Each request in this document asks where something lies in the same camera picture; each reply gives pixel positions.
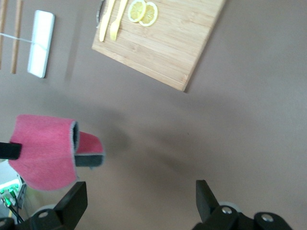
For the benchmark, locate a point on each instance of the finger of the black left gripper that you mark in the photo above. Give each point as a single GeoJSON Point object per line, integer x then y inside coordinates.
{"type": "Point", "coordinates": [10, 150]}

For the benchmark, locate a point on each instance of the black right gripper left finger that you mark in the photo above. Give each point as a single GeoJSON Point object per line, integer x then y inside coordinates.
{"type": "Point", "coordinates": [74, 206]}

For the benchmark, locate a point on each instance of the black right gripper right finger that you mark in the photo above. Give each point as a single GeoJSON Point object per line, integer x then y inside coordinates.
{"type": "Point", "coordinates": [206, 201]}

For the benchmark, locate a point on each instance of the red cloth with grey trim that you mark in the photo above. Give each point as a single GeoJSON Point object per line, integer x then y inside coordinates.
{"type": "Point", "coordinates": [45, 153]}

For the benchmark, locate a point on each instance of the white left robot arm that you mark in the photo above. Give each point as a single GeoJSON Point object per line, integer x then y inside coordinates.
{"type": "Point", "coordinates": [9, 177]}

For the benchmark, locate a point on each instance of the brown wooden chopstick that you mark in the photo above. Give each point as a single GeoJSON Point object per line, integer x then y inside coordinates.
{"type": "Point", "coordinates": [2, 24]}
{"type": "Point", "coordinates": [16, 48]}

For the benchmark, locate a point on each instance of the white rectangular tray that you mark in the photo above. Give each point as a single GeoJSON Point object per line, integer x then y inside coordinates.
{"type": "Point", "coordinates": [40, 43]}

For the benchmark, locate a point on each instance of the yellow plastic knife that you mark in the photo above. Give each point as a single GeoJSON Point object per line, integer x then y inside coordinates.
{"type": "Point", "coordinates": [105, 21]}

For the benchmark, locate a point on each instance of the yellow plastic fork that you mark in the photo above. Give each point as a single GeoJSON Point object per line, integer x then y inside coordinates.
{"type": "Point", "coordinates": [116, 25]}

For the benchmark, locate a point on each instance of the lemon slice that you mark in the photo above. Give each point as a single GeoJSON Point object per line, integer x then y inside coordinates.
{"type": "Point", "coordinates": [136, 10]}
{"type": "Point", "coordinates": [151, 15]}

